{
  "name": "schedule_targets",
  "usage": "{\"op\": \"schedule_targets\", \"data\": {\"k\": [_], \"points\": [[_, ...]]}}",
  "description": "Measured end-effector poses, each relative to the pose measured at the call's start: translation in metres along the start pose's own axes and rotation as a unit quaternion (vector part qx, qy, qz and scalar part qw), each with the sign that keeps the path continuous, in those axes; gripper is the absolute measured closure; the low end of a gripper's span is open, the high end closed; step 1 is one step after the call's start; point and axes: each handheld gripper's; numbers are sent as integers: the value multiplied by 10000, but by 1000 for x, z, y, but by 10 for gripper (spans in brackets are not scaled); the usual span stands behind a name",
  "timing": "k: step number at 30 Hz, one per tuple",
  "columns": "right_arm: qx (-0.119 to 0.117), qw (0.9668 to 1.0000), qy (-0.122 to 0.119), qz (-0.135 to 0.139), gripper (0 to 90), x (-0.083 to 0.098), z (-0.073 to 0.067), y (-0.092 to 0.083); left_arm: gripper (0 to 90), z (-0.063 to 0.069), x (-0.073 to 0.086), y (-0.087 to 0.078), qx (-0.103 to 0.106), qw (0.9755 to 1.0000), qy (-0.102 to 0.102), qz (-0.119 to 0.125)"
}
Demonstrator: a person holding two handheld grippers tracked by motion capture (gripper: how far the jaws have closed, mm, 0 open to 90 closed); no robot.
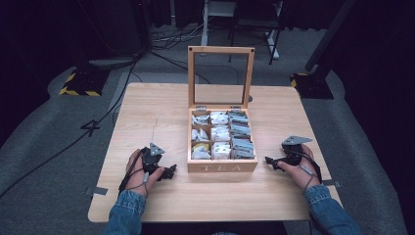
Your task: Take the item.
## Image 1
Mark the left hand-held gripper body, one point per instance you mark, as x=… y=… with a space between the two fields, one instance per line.
x=152 y=157

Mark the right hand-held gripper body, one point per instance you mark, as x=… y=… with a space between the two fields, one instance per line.
x=293 y=150

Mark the wooden tea box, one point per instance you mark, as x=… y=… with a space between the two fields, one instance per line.
x=221 y=167

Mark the person's right hand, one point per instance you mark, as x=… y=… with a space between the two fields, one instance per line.
x=301 y=171

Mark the person's left hand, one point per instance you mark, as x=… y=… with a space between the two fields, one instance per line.
x=138 y=176

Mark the yellow tea bag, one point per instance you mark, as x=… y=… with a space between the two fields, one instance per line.
x=199 y=149

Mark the row of grey tea packets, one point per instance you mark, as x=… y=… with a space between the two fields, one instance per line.
x=241 y=138

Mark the grey tape strip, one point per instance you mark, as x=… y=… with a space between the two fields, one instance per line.
x=331 y=183
x=100 y=191

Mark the pile of white tea bags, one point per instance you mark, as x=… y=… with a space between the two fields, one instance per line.
x=221 y=133

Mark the stand base with grey pole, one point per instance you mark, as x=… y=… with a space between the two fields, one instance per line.
x=314 y=83

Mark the stand base with yellow stripes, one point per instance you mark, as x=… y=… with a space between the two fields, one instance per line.
x=83 y=83

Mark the black chair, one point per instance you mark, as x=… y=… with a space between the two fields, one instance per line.
x=256 y=23

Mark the white desk frame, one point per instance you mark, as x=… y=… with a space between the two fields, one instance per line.
x=215 y=13

